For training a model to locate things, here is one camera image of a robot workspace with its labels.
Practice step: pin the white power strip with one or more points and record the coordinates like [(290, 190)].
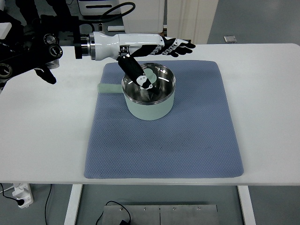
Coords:
[(23, 192)]

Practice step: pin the person leg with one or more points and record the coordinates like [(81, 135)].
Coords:
[(60, 7), (28, 10)]

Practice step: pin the grey metal base plate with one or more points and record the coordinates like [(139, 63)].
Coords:
[(160, 215)]

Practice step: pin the small grey floor plate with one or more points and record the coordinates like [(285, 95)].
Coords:
[(230, 39)]

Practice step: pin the white cabinet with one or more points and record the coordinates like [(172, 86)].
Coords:
[(147, 17)]

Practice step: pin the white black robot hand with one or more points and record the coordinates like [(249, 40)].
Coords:
[(126, 47)]

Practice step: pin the blue quilted mat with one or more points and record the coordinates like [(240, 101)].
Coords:
[(196, 139)]

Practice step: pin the person right leg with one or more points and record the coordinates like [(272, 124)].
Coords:
[(60, 7)]

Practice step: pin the white table leg right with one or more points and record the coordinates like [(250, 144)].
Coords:
[(246, 205)]

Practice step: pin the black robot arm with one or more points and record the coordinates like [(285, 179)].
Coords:
[(33, 46)]

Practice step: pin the white table leg left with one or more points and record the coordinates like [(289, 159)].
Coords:
[(73, 204)]

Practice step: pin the white appliance with slot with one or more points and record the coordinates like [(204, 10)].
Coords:
[(95, 7)]

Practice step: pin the person left leg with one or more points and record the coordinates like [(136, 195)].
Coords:
[(28, 10)]

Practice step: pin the green pot with handle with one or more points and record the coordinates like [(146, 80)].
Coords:
[(142, 103)]

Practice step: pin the white table leg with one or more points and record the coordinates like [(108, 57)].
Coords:
[(73, 204), (246, 205)]

